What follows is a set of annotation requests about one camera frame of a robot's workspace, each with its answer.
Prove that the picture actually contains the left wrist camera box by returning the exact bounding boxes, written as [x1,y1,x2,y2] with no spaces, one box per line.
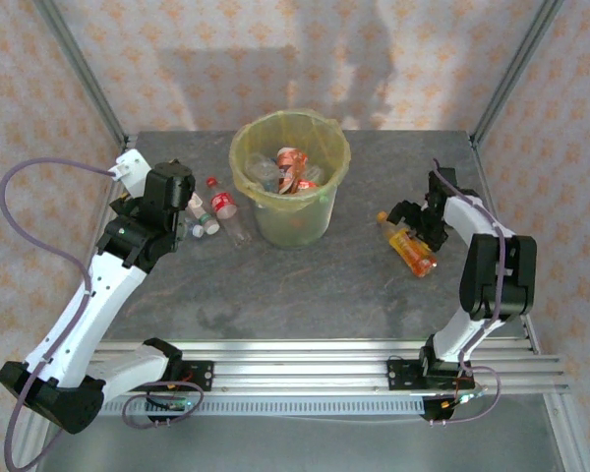
[108,149,153,199]

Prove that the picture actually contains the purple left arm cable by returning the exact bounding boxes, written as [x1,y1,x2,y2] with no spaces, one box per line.
[0,157,206,472]

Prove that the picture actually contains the red label cola bottle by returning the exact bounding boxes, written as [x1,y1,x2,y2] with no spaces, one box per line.
[205,176,253,245]

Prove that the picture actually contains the grey slotted cable duct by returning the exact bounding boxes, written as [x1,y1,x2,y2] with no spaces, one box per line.
[100,396,427,417]

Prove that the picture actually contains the aluminium table side rail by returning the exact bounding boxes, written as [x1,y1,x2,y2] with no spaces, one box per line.
[469,135,590,472]
[4,135,139,472]

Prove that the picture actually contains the yellow plastic bin liner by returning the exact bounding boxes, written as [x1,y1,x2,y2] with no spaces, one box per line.
[229,108,352,213]

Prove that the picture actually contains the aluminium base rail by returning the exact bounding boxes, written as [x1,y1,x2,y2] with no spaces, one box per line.
[31,337,570,395]

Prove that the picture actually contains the small circuit board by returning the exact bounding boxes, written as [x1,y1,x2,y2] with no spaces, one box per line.
[149,395,193,414]
[442,387,488,409]

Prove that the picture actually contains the aluminium frame post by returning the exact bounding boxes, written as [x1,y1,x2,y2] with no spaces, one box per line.
[32,0,130,148]
[471,0,565,148]

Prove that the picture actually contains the white label green ring bottle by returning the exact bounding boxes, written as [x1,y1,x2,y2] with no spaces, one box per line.
[186,191,221,236]

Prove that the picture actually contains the large clear white label bottle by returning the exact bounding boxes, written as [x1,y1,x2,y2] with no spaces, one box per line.
[245,152,279,194]

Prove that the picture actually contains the green mesh waste bin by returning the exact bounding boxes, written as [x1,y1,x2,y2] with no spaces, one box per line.
[229,108,352,251]

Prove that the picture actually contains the orange juice bottle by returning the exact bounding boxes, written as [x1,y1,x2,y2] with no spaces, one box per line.
[376,210,439,280]

